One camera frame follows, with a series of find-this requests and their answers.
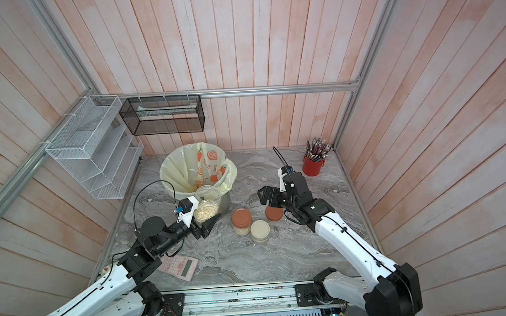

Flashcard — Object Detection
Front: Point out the brown jar lid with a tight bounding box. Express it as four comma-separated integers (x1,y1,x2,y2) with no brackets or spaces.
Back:
265,207,284,221

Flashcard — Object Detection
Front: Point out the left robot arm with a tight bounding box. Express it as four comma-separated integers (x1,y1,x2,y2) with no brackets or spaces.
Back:
46,214,221,316

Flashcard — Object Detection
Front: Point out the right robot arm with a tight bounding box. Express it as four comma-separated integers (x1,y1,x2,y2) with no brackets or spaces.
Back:
258,167,423,316

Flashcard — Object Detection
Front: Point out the oatmeal jar with cream lid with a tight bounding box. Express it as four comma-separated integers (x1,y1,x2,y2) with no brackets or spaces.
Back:
250,220,271,245

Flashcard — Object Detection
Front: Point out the oatmeal jar with brown lid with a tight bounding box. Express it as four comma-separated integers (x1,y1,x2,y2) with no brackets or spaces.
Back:
231,208,252,236

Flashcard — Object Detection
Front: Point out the grey trash bin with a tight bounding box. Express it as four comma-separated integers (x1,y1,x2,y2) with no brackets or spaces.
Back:
219,192,231,216

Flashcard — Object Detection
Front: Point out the pink calculator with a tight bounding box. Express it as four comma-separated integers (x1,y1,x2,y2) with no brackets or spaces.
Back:
158,254,199,282

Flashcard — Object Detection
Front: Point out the red pencil cup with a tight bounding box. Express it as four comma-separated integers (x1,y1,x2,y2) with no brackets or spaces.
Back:
302,156,325,177

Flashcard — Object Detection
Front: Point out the bundle of pencils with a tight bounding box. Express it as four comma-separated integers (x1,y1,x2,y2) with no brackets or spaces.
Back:
304,137,333,163

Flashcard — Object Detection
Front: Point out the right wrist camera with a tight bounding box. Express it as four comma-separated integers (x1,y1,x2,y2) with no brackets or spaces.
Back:
277,166,294,192

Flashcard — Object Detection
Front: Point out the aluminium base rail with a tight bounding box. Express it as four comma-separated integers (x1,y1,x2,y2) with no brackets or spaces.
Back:
60,273,418,316

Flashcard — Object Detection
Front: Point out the white wire mesh shelf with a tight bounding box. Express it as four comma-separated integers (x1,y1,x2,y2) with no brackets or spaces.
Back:
46,95,144,200

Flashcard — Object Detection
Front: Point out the black wire mesh basket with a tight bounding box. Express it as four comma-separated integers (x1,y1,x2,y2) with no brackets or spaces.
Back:
120,94,205,136

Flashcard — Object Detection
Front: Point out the horizontal aluminium frame bar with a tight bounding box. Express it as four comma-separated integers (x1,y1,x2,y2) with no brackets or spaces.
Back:
115,81,359,101

